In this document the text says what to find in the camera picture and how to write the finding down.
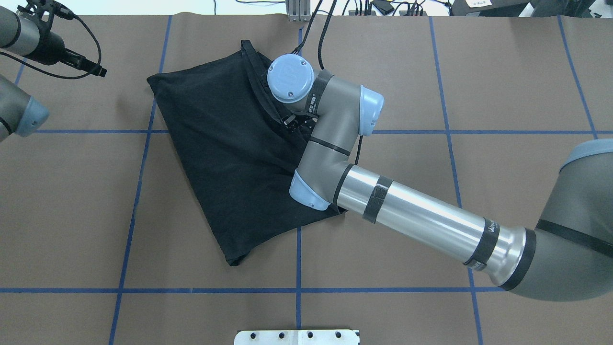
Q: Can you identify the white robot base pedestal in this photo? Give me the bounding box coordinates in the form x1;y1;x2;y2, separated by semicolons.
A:
234;329;361;345

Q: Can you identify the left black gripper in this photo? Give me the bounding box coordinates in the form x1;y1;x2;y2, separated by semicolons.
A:
17;0;107;78

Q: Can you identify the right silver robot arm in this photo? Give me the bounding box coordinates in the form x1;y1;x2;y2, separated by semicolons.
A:
263;53;612;302

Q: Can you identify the aluminium frame post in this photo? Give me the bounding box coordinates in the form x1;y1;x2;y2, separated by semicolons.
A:
285;0;312;23

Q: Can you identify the black graphic t-shirt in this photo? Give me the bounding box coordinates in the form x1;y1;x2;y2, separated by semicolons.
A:
147;40;344;266

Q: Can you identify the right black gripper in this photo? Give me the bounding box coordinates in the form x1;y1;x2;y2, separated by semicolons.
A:
282;111;316;132

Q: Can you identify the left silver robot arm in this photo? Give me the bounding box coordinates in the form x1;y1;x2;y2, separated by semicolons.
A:
0;0;107;140

